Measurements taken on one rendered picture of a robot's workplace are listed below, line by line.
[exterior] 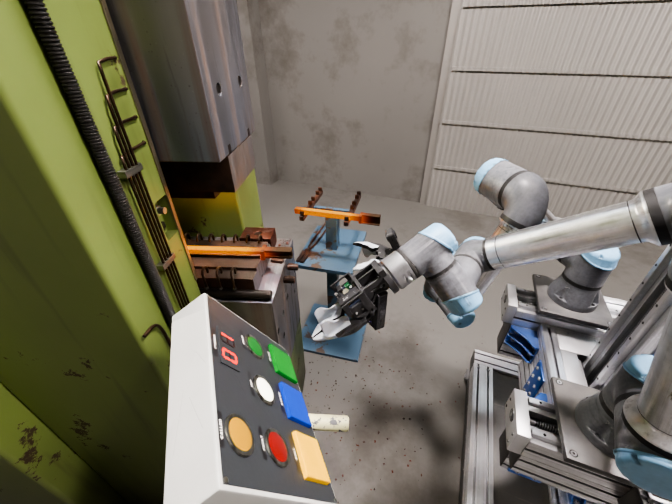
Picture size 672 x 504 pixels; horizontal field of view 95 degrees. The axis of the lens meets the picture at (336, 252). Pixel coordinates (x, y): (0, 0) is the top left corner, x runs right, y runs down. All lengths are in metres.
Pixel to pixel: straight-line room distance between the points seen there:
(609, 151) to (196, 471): 3.62
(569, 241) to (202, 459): 0.68
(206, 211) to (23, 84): 0.83
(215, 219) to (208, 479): 1.05
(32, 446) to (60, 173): 0.90
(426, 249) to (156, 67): 0.64
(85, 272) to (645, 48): 3.58
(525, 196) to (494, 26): 2.57
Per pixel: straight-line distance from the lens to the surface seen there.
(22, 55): 0.64
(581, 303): 1.35
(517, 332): 1.39
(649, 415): 0.78
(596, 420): 1.01
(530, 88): 3.44
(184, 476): 0.48
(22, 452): 1.32
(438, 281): 0.67
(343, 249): 1.65
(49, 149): 0.63
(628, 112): 3.63
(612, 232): 0.71
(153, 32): 0.78
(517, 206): 0.94
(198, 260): 1.13
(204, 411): 0.49
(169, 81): 0.78
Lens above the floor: 1.60
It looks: 35 degrees down
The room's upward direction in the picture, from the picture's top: straight up
